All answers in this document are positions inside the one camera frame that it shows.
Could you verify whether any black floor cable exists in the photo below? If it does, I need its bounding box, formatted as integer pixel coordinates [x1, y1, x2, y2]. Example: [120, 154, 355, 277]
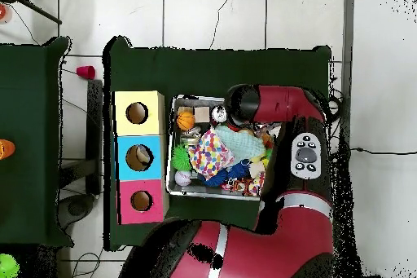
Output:
[349, 147, 417, 156]

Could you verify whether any red plastic cup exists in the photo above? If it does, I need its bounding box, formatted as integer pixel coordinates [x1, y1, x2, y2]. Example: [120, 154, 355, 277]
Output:
[76, 64, 97, 81]

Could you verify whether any orange toy basketball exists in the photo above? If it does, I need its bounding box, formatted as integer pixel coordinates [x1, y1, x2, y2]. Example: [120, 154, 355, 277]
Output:
[176, 110, 196, 131]

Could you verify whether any wooden block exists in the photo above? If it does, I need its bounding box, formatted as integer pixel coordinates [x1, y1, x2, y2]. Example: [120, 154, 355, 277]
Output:
[193, 106, 211, 123]

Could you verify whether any white toy baseball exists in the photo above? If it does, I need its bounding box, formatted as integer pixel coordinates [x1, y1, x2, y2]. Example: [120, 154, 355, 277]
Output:
[173, 170, 192, 188]

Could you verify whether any large green spiky ball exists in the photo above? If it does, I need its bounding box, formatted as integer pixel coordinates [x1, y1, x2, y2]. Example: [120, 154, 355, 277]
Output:
[171, 143, 193, 172]

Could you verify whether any dark green table cloth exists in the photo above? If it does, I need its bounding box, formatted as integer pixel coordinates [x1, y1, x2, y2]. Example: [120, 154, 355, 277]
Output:
[103, 36, 332, 253]
[0, 36, 74, 247]

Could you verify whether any silver mesh bin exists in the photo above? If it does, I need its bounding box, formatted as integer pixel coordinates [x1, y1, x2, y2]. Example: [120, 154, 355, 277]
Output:
[165, 95, 282, 202]

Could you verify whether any blue spiky ball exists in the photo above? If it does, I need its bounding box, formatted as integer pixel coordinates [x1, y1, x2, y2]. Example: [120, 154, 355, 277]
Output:
[196, 168, 230, 188]

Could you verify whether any polka-dot cloth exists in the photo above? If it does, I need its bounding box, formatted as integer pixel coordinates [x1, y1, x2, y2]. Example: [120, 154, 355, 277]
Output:
[187, 126, 236, 179]

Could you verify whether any green round object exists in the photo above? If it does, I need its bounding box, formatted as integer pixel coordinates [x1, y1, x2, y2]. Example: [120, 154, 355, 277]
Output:
[0, 253, 20, 278]

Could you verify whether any wooden box with three holes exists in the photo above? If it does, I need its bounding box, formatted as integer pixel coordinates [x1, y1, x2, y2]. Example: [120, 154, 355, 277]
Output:
[111, 90, 170, 226]

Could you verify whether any mint waffle cloth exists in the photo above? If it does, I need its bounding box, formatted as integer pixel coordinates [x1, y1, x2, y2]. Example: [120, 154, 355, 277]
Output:
[214, 125, 267, 165]

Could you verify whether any orange object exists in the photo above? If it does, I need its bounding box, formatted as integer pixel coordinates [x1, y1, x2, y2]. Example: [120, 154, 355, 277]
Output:
[0, 139, 16, 161]

